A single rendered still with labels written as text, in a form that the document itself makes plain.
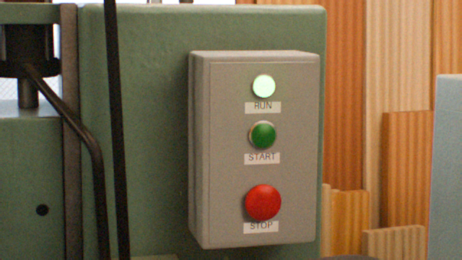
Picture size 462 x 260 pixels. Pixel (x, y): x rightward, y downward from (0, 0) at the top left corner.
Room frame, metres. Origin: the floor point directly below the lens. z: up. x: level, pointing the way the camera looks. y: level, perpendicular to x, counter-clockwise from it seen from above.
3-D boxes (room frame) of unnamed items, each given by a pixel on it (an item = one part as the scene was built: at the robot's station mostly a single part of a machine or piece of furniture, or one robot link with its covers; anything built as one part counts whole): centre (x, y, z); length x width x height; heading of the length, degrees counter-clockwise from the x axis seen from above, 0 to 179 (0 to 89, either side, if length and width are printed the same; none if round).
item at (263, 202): (0.60, -0.03, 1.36); 0.03 x 0.01 x 0.03; 104
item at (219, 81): (0.63, -0.02, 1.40); 0.10 x 0.06 x 0.16; 104
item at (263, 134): (0.60, -0.03, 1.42); 0.02 x 0.01 x 0.02; 104
